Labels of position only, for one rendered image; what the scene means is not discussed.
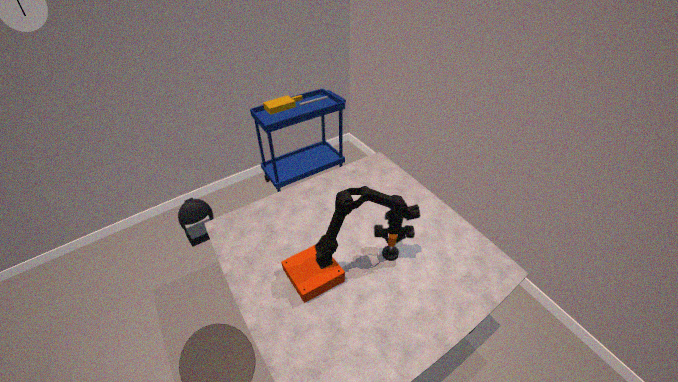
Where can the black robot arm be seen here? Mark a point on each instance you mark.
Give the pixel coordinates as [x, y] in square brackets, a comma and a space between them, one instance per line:
[344, 204]

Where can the orange knob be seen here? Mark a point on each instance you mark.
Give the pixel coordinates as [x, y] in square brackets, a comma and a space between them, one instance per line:
[392, 240]

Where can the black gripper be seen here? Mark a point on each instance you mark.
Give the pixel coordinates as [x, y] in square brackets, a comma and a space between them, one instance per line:
[395, 229]

